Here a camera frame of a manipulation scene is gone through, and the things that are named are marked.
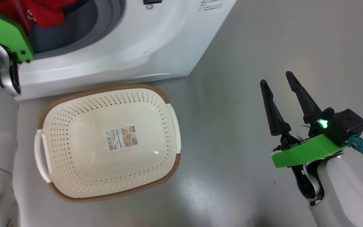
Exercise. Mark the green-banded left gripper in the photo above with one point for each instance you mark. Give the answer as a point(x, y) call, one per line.
point(2, 31)

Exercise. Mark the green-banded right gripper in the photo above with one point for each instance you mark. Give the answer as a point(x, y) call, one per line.
point(307, 151)

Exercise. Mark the red clothing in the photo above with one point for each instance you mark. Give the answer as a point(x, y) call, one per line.
point(46, 15)

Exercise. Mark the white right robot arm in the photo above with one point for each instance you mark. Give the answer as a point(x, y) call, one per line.
point(342, 195)

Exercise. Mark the grey rubber door gasket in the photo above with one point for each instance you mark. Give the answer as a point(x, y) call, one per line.
point(74, 34)

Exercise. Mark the white washing machine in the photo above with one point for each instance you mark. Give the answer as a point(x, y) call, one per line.
point(137, 37)

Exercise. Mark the printed basket product sticker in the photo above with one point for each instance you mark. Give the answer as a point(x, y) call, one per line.
point(123, 138)

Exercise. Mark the cream perforated laundry basket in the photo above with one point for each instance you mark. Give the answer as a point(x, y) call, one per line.
point(90, 176)

